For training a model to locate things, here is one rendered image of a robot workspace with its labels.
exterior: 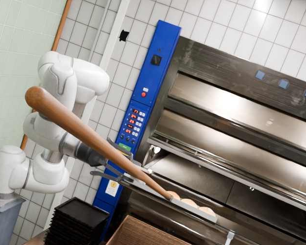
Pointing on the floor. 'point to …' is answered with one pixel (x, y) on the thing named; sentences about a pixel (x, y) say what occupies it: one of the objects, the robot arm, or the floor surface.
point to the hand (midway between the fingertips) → (137, 173)
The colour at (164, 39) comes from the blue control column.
